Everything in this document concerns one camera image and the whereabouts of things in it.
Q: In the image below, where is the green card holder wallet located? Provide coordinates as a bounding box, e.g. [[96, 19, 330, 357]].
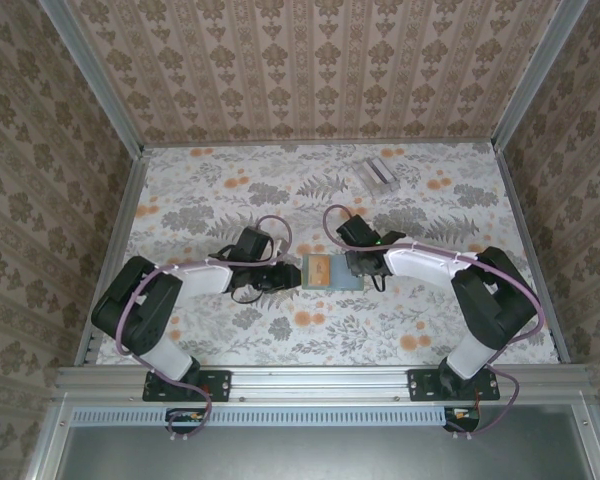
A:
[[301, 252, 367, 294]]

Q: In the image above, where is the orange credit card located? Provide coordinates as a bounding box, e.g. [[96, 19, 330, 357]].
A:
[[307, 256, 333, 290]]

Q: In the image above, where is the clear acrylic card stand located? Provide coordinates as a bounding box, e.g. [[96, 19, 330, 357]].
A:
[[352, 156, 400, 197]]

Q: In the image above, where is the black connector board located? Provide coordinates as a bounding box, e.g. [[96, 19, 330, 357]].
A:
[[442, 405, 482, 434], [163, 407, 207, 435]]

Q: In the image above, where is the grey metal panel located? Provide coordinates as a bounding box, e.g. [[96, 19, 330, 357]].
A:
[[59, 422, 589, 480]]

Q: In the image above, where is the thin black left gripper cable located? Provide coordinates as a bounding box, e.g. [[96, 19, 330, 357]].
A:
[[228, 286, 267, 306]]

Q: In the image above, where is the wide aluminium mounting rail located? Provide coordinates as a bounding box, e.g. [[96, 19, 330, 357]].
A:
[[53, 363, 600, 405]]

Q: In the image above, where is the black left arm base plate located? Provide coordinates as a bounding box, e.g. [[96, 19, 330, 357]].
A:
[[142, 368, 232, 403]]

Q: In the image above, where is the thin aluminium table rail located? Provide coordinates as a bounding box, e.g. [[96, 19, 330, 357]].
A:
[[140, 138, 497, 149]]

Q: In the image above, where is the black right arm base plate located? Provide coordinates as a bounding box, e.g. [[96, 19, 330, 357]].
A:
[[407, 368, 501, 403]]

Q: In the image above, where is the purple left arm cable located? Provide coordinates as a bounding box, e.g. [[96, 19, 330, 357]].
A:
[[115, 214, 294, 444]]

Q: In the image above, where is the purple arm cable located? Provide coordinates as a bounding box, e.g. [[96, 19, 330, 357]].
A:
[[115, 214, 294, 444], [322, 203, 544, 441]]

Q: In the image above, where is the slotted grey cable duct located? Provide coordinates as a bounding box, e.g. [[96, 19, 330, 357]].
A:
[[72, 405, 449, 427]]

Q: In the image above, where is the aluminium table side rail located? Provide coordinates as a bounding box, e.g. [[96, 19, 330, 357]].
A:
[[73, 145, 152, 367], [488, 138, 575, 365]]

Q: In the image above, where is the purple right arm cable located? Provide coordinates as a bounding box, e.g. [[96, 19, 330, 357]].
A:
[[322, 203, 544, 441]]

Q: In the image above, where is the aluminium frame post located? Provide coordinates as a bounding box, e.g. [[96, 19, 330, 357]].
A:
[[35, 0, 147, 155], [490, 0, 592, 151]]

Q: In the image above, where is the aluminium panel frame strip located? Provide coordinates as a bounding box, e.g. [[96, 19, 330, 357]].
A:
[[22, 394, 74, 480], [569, 399, 600, 480]]

